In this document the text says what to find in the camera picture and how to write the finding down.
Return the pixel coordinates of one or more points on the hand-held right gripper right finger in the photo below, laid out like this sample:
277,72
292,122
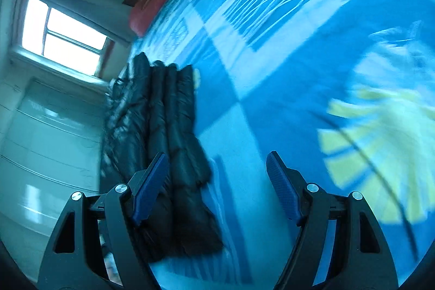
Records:
282,188

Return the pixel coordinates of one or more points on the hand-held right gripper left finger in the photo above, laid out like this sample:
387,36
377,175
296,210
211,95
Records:
151,189

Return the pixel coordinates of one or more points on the black puffer jacket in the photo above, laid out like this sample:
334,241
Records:
163,147

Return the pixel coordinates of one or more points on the blue patterned bed sheet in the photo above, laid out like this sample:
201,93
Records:
306,79

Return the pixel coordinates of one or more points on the white wardrobe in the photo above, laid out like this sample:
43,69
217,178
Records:
44,154

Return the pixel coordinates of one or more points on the white curtain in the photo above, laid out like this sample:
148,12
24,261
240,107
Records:
91,13

